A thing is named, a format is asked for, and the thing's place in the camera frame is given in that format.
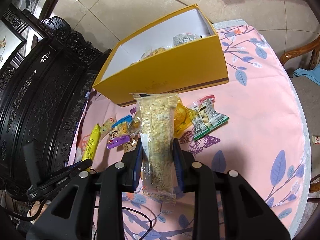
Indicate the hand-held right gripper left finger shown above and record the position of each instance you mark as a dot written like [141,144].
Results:
[137,170]

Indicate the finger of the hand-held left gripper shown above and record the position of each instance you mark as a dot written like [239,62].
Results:
[32,165]
[67,175]

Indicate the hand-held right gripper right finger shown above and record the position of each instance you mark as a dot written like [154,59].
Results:
[177,165]

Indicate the long clear grain bar packet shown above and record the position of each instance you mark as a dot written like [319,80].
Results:
[156,135]

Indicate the yellow cardboard box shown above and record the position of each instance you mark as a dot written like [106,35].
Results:
[170,72]

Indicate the red label bread packet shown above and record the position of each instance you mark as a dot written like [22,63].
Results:
[155,52]

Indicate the clear peanut packet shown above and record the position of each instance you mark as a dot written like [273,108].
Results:
[184,38]

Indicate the person's left hand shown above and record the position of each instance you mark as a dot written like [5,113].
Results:
[37,208]

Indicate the small brown snack packet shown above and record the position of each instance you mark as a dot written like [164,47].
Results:
[131,143]

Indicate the purple label snack packet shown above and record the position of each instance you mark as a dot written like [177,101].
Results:
[118,142]

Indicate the yellow stick packet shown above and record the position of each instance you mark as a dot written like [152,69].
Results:
[91,145]

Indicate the yellow candy packet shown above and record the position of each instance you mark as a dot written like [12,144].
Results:
[182,118]

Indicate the green edged bean packet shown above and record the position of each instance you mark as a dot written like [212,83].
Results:
[208,117]

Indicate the dark carved wooden bench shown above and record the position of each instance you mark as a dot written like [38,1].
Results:
[42,100]

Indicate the pink floral tablecloth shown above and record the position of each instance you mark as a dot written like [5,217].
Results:
[250,110]

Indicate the framed flower panel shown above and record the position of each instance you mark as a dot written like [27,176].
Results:
[7,40]

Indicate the red white small packet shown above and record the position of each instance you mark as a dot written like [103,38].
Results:
[317,140]

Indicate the blue cloth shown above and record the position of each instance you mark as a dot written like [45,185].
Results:
[308,74]

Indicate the wooden armchair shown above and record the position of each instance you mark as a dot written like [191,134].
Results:
[300,52]

